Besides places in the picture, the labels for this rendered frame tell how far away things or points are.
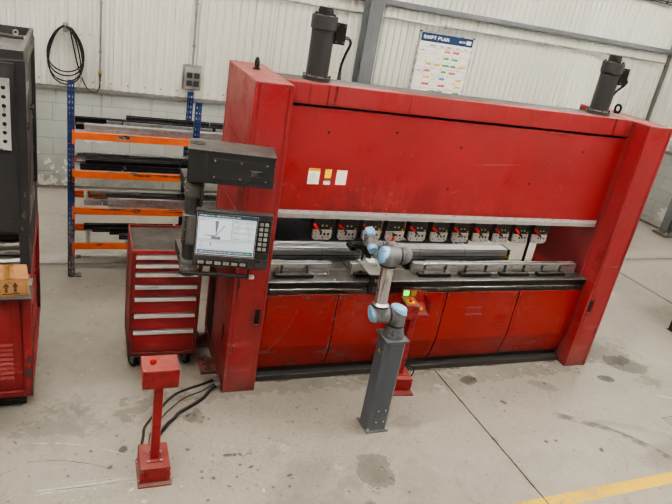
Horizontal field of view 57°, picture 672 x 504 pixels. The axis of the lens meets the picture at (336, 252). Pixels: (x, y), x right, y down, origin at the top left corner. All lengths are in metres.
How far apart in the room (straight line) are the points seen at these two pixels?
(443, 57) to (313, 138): 5.53
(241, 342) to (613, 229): 3.29
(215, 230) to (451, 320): 2.43
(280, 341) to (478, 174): 2.01
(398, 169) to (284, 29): 4.37
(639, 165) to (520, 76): 5.08
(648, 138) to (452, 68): 4.64
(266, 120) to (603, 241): 3.26
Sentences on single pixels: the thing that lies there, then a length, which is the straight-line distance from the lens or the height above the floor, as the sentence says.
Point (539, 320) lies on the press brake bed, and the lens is 5.93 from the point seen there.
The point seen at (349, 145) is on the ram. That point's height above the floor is 1.90.
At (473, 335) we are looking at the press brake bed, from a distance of 5.58.
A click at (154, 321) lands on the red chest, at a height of 0.42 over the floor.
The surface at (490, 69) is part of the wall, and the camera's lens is 10.15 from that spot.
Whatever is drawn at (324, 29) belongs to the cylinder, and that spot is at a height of 2.63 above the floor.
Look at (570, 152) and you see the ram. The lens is 5.46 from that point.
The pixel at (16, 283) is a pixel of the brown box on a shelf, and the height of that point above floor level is 1.07.
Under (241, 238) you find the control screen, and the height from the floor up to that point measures 1.44.
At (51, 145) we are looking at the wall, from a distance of 8.56.
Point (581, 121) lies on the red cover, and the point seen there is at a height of 2.25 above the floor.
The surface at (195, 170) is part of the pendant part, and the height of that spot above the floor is 1.82.
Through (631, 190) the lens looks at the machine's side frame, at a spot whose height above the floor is 1.76.
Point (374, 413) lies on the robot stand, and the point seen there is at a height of 0.17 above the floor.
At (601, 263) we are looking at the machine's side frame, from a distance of 5.90.
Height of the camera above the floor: 2.87
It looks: 23 degrees down
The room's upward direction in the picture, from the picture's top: 10 degrees clockwise
